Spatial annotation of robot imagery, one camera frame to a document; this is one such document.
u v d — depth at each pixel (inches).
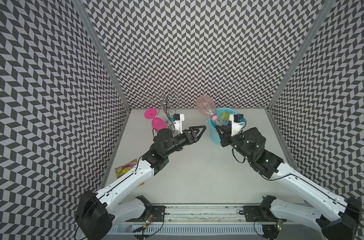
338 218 15.2
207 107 27.9
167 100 33.3
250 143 19.5
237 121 22.1
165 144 20.7
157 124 34.7
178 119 24.6
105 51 35.0
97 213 14.7
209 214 29.5
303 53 32.5
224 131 24.4
